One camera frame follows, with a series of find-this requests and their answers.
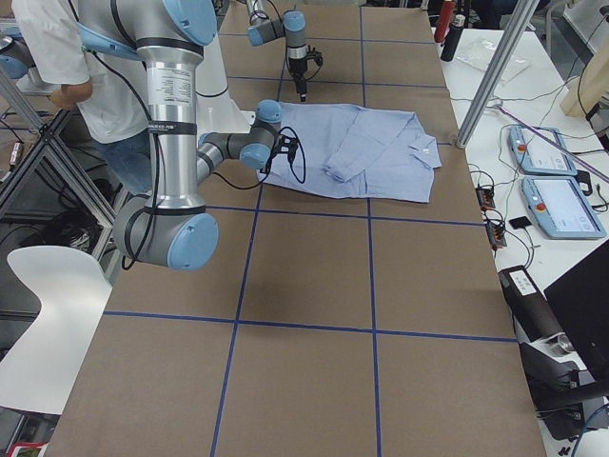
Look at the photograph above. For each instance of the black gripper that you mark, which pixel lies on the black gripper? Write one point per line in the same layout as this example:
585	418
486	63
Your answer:
296	67
265	164

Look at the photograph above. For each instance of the light blue striped shirt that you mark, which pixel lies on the light blue striped shirt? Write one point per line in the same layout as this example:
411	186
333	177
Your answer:
355	152

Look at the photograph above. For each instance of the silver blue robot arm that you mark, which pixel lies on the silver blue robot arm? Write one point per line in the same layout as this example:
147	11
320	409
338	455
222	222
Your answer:
171	226
290	26

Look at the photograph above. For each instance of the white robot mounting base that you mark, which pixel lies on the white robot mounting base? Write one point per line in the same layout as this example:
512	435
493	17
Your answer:
209	105

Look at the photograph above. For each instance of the red bottle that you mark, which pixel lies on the red bottle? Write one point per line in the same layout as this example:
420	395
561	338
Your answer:
443	21

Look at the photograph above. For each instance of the black bottle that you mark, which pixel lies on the black bottle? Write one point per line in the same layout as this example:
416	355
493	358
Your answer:
452	38

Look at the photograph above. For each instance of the person in white shirt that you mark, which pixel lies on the person in white shirt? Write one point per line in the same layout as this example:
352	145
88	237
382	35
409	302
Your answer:
101	88

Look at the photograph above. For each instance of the red circuit board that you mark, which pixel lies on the red circuit board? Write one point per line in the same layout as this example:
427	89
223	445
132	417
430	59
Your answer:
485	198

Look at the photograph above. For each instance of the blue teach pendant far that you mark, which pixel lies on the blue teach pendant far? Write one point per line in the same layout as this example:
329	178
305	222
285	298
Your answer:
540	154

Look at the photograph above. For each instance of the blue teach pendant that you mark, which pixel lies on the blue teach pendant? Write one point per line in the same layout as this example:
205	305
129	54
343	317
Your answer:
540	154
560	209

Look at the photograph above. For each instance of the blue teach pendant near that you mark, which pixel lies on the blue teach pendant near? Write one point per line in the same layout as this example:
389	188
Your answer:
560	209

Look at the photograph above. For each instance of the white chair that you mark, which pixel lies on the white chair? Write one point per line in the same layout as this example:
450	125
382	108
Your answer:
39	372

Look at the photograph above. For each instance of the black laptop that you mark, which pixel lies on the black laptop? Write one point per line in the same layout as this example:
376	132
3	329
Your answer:
579	301

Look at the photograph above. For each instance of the black monitor stand device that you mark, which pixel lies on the black monitor stand device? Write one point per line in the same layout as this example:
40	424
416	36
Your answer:
564	393

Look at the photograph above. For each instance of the grey aluminium frame post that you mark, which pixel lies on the grey aluminium frame post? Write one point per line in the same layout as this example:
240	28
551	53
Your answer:
510	38

